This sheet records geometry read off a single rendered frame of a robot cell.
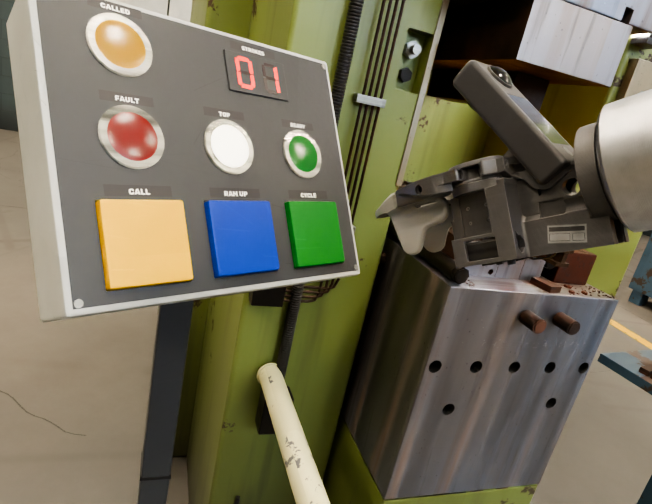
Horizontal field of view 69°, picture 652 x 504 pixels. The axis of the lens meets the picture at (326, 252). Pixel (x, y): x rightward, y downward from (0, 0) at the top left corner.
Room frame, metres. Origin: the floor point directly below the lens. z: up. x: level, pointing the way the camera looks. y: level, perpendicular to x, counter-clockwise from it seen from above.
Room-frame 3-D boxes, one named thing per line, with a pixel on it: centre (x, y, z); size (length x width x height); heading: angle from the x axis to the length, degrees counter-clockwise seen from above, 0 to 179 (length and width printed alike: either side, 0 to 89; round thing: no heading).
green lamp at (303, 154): (0.57, 0.05, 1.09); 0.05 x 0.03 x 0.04; 112
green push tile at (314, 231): (0.54, 0.02, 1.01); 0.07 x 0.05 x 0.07; 137
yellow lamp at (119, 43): (0.45, 0.22, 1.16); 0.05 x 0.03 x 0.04; 112
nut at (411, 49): (0.90, -0.07, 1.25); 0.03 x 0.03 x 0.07; 22
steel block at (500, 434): (1.06, -0.28, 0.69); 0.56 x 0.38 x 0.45; 22
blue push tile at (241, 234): (0.46, 0.09, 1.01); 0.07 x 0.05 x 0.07; 137
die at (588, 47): (1.03, -0.23, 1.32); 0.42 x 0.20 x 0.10; 22
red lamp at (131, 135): (0.42, 0.19, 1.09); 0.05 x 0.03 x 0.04; 112
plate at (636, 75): (1.07, -0.56, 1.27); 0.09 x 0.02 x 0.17; 112
